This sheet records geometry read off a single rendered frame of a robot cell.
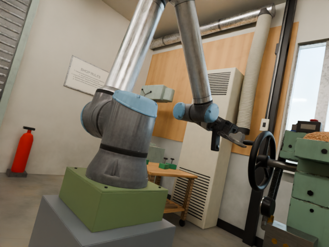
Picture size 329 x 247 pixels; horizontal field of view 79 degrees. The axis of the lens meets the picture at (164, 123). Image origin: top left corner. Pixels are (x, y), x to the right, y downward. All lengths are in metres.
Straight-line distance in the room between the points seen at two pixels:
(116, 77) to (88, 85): 2.53
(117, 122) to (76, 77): 2.68
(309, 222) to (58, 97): 2.97
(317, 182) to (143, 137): 0.55
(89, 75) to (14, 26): 1.01
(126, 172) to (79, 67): 2.80
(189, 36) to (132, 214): 0.69
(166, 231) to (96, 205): 0.23
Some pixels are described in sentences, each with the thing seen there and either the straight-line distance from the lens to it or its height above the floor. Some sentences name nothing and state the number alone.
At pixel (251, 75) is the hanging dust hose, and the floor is 1.73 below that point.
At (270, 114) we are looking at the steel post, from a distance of 2.36.
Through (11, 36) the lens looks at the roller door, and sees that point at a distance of 3.11.
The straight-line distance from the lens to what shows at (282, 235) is 0.75.
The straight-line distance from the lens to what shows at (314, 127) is 1.00.
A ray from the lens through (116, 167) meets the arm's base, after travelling 0.58.
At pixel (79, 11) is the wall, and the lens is 3.50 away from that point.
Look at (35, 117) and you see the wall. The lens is 3.10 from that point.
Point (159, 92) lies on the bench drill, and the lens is 2.84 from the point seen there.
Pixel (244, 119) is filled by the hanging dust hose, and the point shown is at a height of 1.22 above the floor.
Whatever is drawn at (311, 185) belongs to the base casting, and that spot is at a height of 0.76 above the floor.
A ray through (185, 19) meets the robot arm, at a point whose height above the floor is 1.28.
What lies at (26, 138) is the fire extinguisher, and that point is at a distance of 2.94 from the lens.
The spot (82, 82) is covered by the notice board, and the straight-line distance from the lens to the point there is 3.27.
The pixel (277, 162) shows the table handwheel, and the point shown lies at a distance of 1.03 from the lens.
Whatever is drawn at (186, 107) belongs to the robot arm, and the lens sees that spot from 1.00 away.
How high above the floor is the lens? 0.79
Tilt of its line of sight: 5 degrees up
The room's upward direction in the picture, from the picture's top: 13 degrees clockwise
